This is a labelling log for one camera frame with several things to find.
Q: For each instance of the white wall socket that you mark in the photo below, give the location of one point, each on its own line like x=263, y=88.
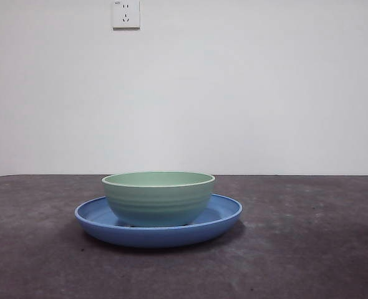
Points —
x=126, y=15

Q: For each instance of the green ribbed bowl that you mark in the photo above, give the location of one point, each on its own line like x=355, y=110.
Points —
x=157, y=202

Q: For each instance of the blue plate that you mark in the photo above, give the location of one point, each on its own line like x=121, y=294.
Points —
x=159, y=237

